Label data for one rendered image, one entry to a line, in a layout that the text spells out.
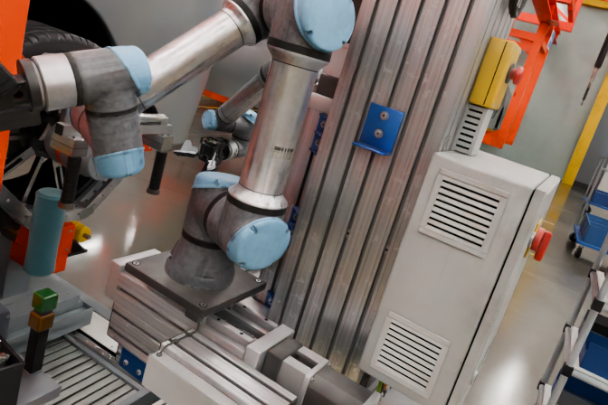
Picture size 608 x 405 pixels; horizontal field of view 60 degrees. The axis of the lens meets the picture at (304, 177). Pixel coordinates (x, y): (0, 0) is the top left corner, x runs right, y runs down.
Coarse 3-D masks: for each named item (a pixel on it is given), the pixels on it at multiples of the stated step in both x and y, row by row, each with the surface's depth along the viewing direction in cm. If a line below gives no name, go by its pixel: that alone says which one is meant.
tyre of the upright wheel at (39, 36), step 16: (32, 32) 156; (48, 32) 158; (64, 32) 166; (32, 48) 152; (48, 48) 156; (64, 48) 161; (80, 48) 166; (96, 48) 171; (0, 208) 162; (0, 224) 164; (16, 224) 169
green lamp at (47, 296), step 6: (48, 288) 122; (36, 294) 119; (42, 294) 119; (48, 294) 120; (54, 294) 120; (36, 300) 119; (42, 300) 118; (48, 300) 119; (54, 300) 120; (36, 306) 119; (42, 306) 118; (48, 306) 119; (54, 306) 121; (42, 312) 119
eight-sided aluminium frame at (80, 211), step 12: (96, 180) 188; (108, 180) 187; (120, 180) 190; (84, 192) 185; (96, 192) 184; (108, 192) 187; (0, 204) 156; (12, 204) 155; (84, 204) 182; (96, 204) 184; (12, 216) 161; (24, 216) 161; (72, 216) 177; (84, 216) 181
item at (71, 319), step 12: (60, 312) 198; (72, 312) 202; (84, 312) 202; (24, 324) 185; (60, 324) 193; (72, 324) 199; (84, 324) 204; (12, 336) 180; (24, 336) 180; (48, 336) 190; (24, 348) 182
